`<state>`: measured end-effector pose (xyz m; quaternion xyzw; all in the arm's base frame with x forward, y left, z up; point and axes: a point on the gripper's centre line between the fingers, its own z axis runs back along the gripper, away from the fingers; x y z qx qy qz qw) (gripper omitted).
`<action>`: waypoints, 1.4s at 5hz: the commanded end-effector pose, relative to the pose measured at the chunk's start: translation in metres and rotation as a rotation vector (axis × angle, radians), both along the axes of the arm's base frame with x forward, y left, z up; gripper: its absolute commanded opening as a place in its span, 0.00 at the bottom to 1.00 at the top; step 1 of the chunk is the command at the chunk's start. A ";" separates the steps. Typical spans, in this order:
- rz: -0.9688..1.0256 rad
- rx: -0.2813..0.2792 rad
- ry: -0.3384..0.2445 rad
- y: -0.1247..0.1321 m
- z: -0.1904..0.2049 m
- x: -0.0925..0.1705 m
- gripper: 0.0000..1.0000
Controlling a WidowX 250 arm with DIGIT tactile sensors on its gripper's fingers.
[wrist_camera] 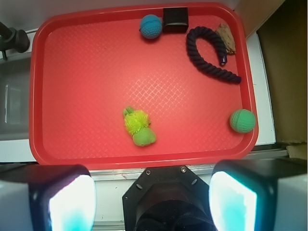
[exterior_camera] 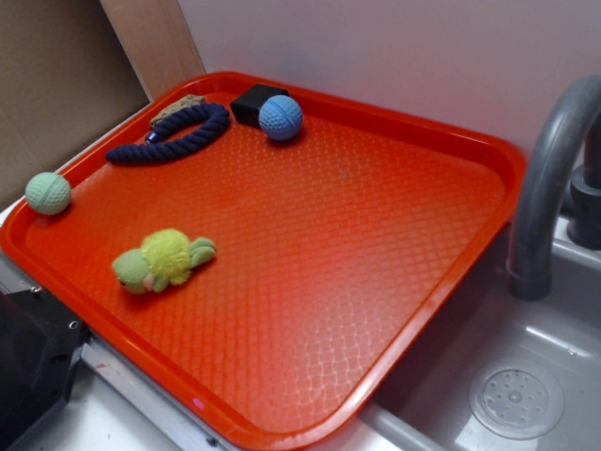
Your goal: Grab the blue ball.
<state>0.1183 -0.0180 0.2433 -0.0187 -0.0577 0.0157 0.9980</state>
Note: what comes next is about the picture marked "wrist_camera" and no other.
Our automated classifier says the yellow-green plush toy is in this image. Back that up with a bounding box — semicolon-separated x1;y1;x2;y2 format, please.
123;106;157;147

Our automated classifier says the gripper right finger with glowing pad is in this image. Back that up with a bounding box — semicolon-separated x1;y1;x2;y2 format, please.
209;158;308;231

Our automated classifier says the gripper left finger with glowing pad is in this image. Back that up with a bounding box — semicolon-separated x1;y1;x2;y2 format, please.
0;164;96;231

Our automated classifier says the black square cup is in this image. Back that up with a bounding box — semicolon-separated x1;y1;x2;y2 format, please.
162;7;189;33

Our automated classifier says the brown cardboard box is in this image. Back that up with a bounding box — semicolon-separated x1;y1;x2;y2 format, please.
257;2;308;159

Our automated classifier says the dark metal clamp knob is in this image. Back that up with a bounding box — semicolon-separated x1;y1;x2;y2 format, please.
0;22;30;61

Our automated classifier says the red plastic tray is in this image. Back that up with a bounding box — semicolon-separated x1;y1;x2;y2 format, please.
29;3;258;169

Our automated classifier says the dark navy twisted rope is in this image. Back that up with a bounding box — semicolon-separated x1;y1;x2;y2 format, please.
185;26;242;85

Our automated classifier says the green dimpled ball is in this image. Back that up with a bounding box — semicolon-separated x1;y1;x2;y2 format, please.
229;109;256;133

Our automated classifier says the blue dimpled ball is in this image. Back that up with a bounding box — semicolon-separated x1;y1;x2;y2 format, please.
139;14;162;39

